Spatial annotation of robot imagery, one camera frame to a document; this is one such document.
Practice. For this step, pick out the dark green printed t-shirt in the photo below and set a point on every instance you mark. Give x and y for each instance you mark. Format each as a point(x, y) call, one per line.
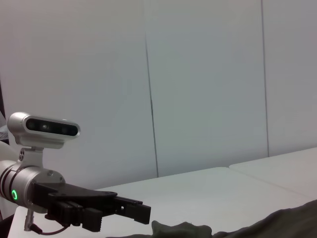
point(272, 223)

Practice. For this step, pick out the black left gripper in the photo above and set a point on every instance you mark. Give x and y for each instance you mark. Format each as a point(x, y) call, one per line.
point(74, 192)

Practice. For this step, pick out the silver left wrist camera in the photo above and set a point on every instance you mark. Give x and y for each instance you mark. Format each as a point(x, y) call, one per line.
point(49, 129)

